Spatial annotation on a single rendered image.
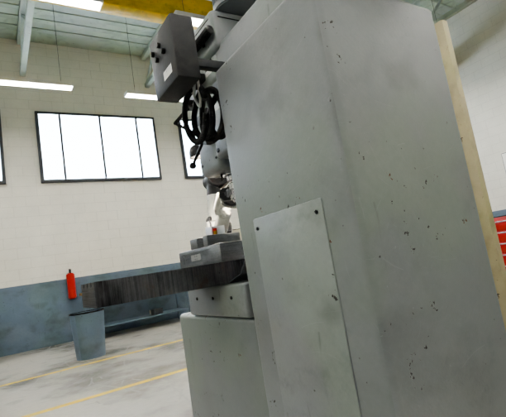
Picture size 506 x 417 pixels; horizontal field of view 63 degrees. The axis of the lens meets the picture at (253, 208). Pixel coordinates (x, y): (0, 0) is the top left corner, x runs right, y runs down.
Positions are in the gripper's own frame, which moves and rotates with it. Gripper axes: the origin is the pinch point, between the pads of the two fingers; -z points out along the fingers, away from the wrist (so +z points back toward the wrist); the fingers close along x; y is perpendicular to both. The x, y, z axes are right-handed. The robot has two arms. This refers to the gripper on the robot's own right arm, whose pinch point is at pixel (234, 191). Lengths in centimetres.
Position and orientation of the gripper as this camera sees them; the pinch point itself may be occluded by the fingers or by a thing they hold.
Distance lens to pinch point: 174.6
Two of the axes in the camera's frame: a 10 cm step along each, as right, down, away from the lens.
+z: -1.8, 1.5, 9.7
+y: 1.6, 9.8, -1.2
